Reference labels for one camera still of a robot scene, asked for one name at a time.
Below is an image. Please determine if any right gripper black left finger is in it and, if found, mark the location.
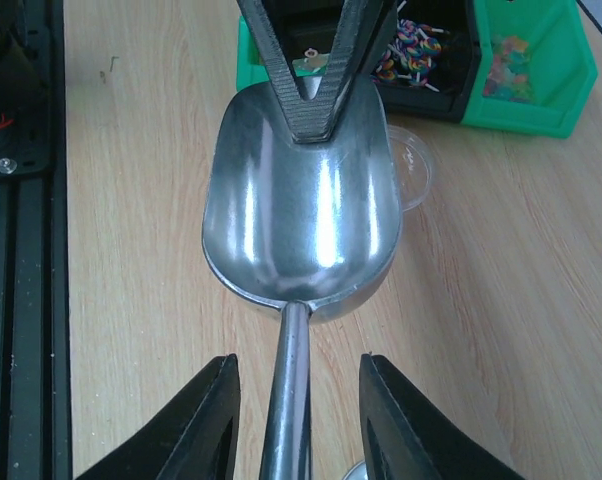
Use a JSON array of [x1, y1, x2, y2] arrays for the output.
[[80, 354, 241, 480]]

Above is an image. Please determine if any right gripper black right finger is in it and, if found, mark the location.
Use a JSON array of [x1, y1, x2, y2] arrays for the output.
[[359, 354, 521, 480]]

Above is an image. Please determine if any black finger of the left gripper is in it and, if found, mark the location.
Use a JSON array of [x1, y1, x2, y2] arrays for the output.
[[237, 0, 306, 143], [308, 1, 396, 143]]

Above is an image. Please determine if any black bin with lollipops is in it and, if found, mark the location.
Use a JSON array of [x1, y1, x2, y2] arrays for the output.
[[265, 0, 482, 123]]

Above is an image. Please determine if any silver metal scoop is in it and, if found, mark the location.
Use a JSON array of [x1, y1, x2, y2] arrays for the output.
[[202, 76, 403, 479]]

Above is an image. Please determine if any green bin with gummy candies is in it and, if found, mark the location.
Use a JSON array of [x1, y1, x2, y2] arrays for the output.
[[235, 0, 599, 141]]

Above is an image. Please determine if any silver metal jar lid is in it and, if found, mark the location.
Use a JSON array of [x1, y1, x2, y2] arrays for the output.
[[343, 461, 368, 480]]

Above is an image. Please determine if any clear plastic candy jar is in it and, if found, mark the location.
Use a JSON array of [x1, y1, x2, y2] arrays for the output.
[[387, 125, 434, 212]]

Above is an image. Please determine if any black aluminium frame rail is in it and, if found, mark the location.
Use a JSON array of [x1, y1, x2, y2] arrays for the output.
[[0, 1, 72, 479]]

